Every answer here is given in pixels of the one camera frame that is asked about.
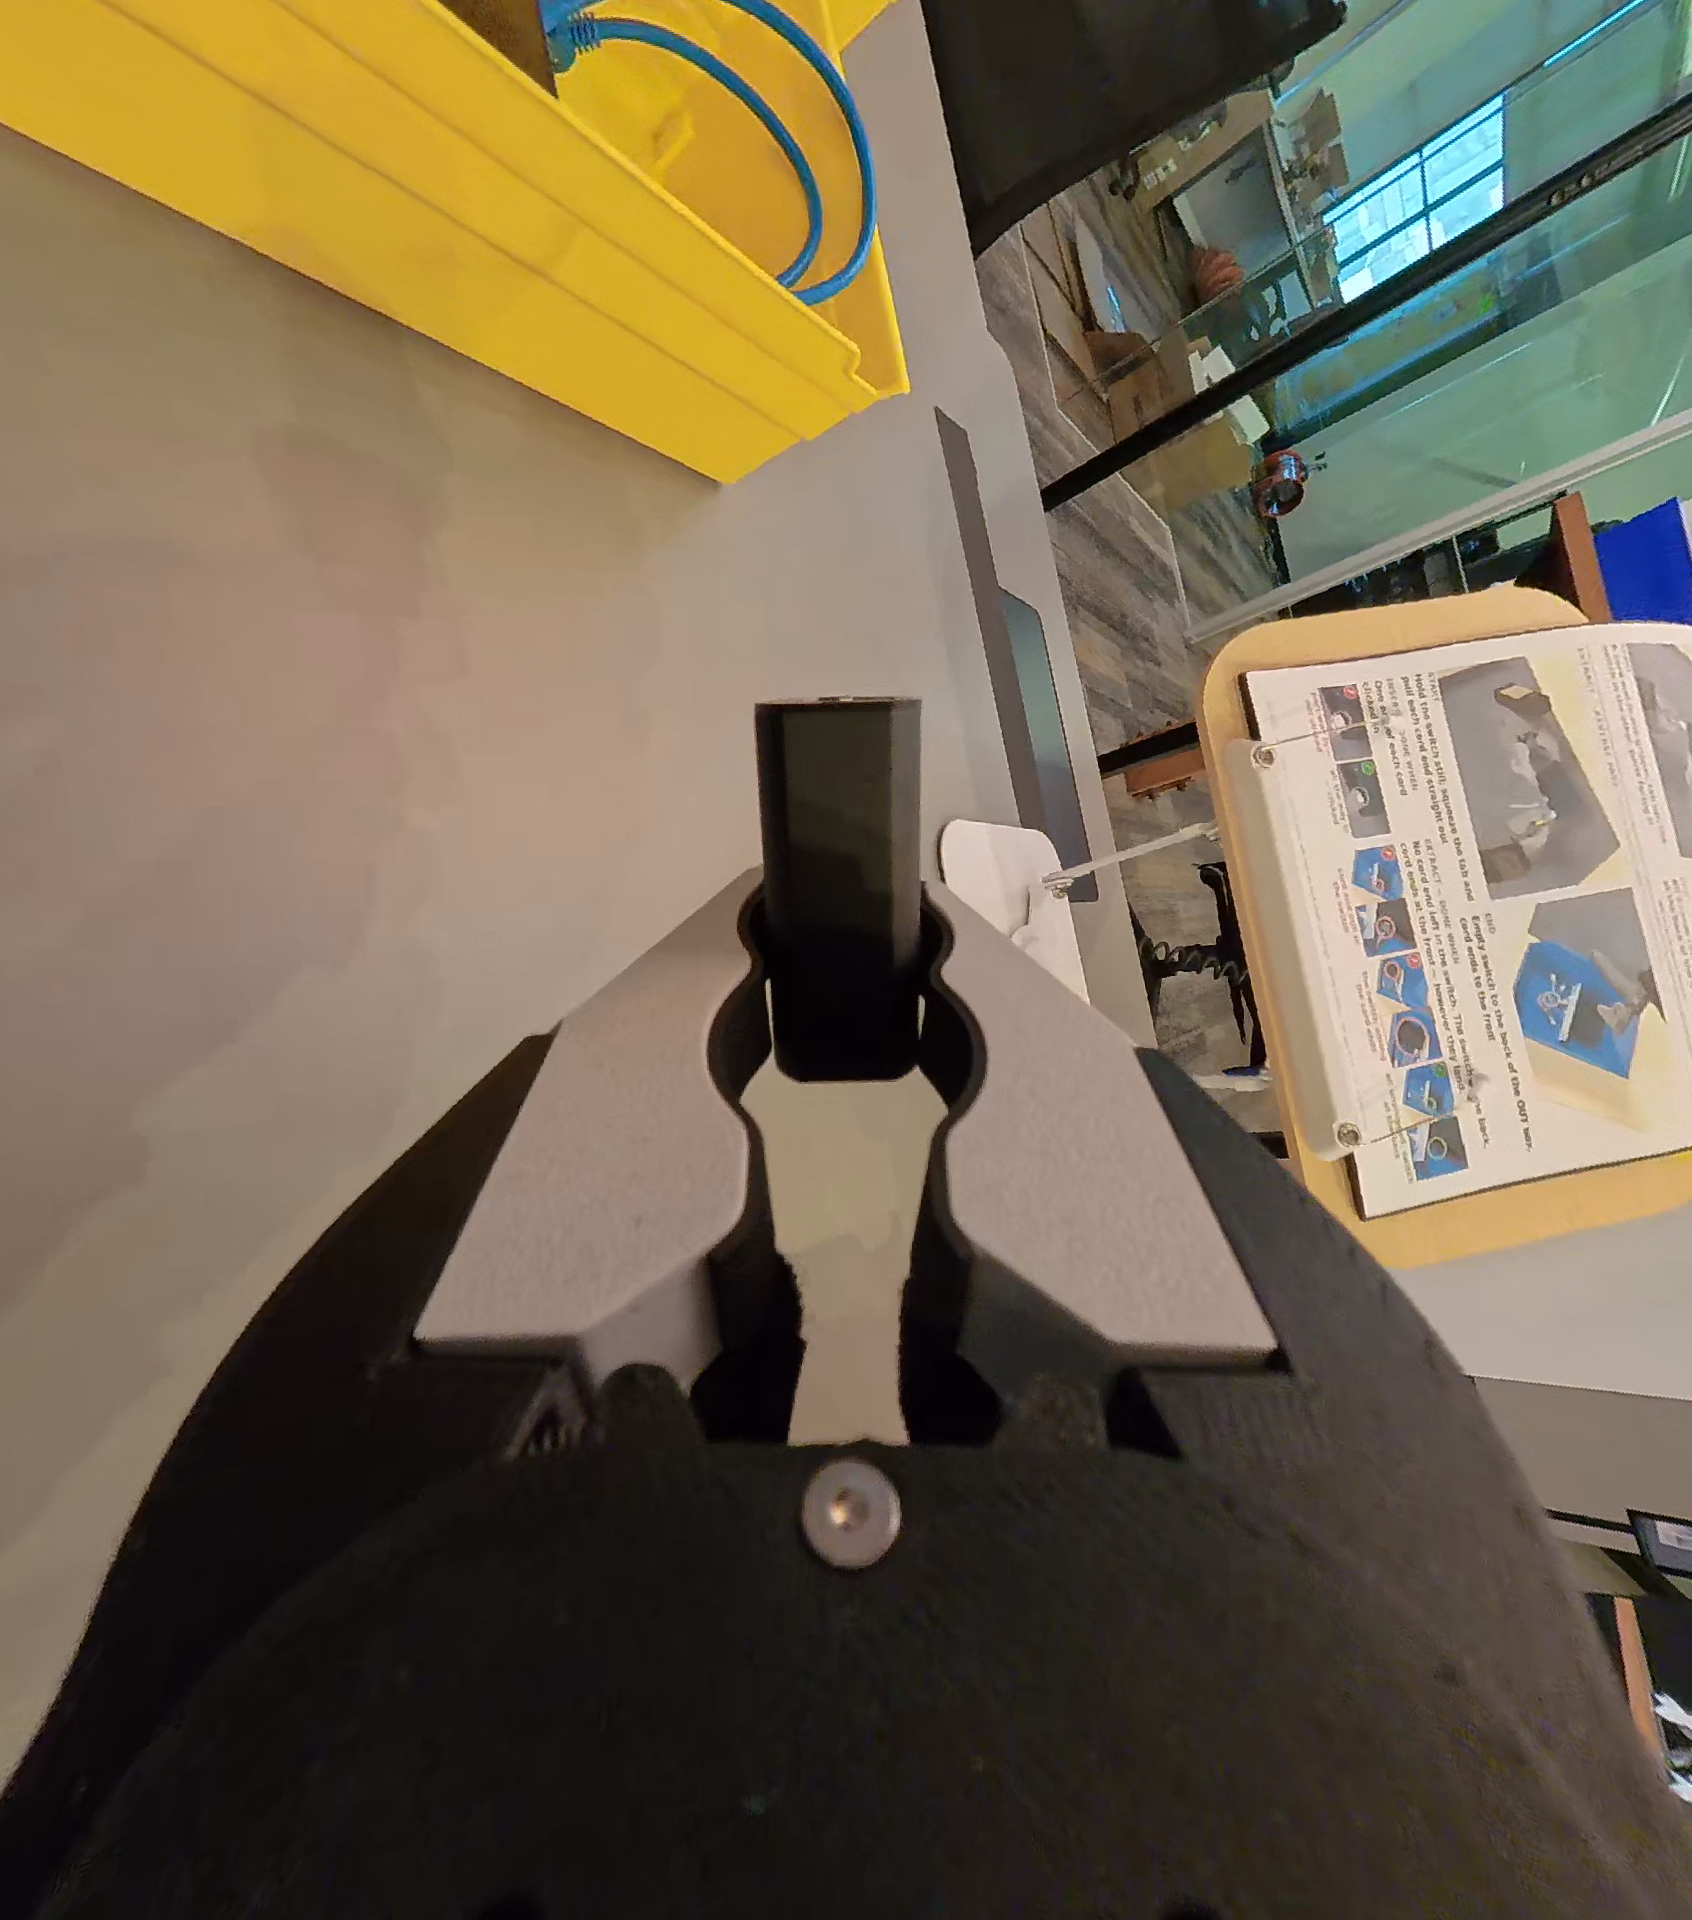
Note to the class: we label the yellow plastic bin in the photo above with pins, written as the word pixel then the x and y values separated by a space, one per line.
pixel 336 195

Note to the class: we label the dark clear bin divider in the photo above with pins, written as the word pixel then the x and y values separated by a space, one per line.
pixel 509 39

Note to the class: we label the small red round object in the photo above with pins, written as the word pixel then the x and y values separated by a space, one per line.
pixel 1285 482

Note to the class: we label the instruction sheet on board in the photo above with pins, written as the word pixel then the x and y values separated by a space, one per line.
pixel 1310 638

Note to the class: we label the white mount plate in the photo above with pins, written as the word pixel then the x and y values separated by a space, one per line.
pixel 988 871

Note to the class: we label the black network switch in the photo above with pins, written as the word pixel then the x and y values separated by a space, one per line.
pixel 839 871

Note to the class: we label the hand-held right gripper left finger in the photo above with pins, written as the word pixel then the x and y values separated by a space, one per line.
pixel 591 1170

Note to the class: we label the glass partition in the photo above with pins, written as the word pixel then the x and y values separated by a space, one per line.
pixel 1536 375

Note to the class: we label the black chair backrest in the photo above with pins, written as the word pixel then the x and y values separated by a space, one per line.
pixel 1117 90

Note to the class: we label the blue box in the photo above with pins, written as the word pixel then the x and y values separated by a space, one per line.
pixel 1649 563

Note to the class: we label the thin metal rod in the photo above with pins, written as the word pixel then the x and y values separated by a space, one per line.
pixel 1131 858

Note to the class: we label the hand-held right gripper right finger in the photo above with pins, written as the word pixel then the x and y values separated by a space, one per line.
pixel 1100 1200

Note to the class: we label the cardboard box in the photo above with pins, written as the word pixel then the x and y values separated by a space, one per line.
pixel 1160 404

